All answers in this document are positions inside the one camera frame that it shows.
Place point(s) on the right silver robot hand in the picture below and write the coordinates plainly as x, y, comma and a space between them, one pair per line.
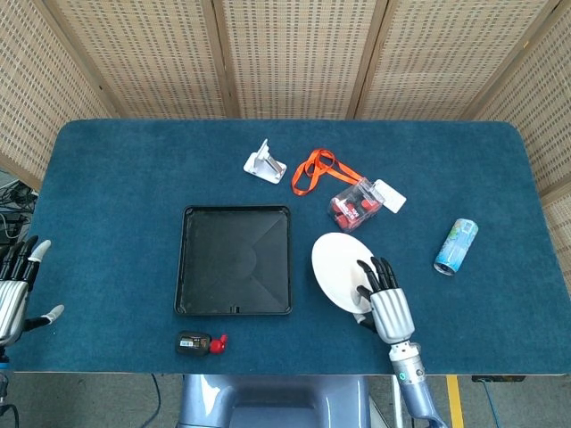
392, 314

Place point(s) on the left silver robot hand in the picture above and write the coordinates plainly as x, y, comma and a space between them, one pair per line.
11, 303

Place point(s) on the white round plate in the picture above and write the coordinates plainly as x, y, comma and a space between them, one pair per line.
334, 267

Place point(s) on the black square tray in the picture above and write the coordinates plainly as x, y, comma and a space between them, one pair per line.
232, 263

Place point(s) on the blue drink can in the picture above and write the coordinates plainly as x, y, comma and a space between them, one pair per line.
456, 247

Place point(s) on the white table leg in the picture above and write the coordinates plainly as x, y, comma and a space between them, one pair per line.
396, 412

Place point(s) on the yellow floor tape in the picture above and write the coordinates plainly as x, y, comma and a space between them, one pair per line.
455, 401

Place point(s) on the clear box with red items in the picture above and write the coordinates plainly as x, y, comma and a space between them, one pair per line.
354, 209

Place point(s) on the white badge card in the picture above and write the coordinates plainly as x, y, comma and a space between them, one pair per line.
392, 198

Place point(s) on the black table edge clamp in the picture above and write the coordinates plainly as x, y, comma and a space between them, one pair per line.
495, 379

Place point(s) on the blue felt table mat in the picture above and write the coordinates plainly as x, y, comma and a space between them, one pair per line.
111, 200

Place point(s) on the blue-grey robot torso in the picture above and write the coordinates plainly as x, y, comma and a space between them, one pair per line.
276, 401

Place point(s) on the black red small device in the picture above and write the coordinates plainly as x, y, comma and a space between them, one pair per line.
192, 343

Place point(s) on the white folding phone stand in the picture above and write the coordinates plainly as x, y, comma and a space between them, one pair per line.
261, 165

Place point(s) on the woven folding screen panel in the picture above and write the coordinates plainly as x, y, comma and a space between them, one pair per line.
147, 58
27, 89
299, 58
548, 111
446, 58

